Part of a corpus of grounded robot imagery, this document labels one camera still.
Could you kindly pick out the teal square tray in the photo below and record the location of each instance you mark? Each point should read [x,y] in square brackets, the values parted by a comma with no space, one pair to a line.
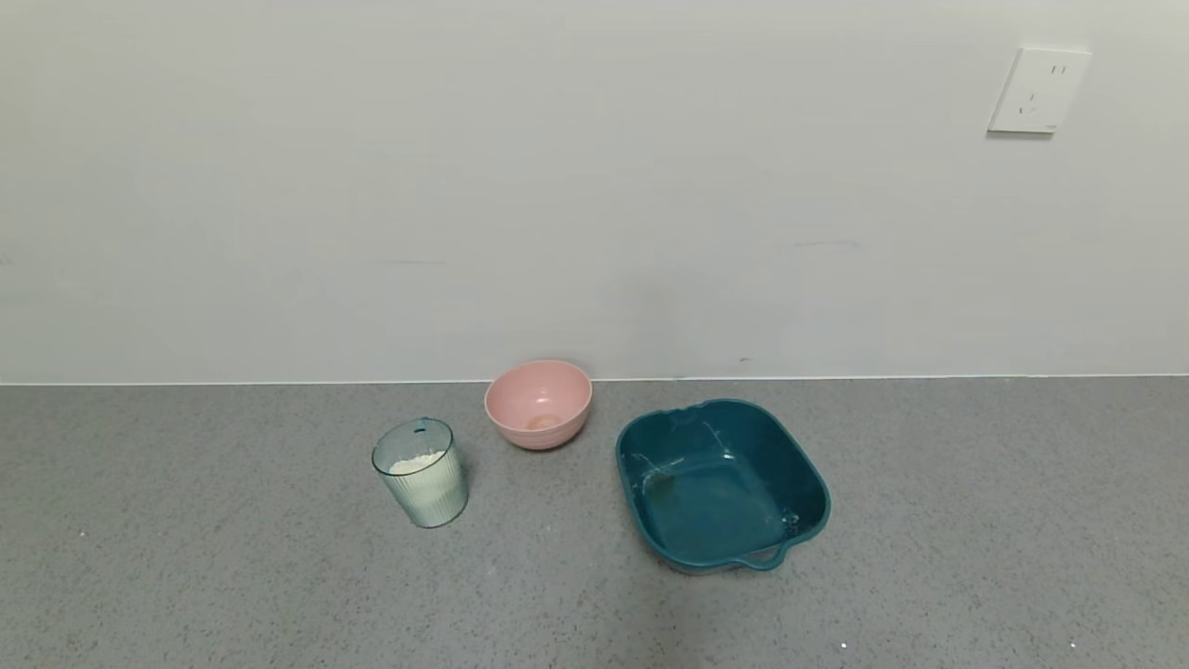
[720,492]

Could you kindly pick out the white wall socket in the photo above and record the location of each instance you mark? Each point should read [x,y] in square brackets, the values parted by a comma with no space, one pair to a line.
[1038,91]

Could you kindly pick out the pink bowl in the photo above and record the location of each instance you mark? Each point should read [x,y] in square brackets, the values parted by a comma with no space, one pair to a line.
[539,409]

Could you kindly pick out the white powder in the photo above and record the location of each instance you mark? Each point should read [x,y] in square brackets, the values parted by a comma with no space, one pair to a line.
[423,478]

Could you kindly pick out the ribbed clear plastic cup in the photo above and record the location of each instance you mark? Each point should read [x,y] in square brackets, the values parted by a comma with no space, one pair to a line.
[427,497]

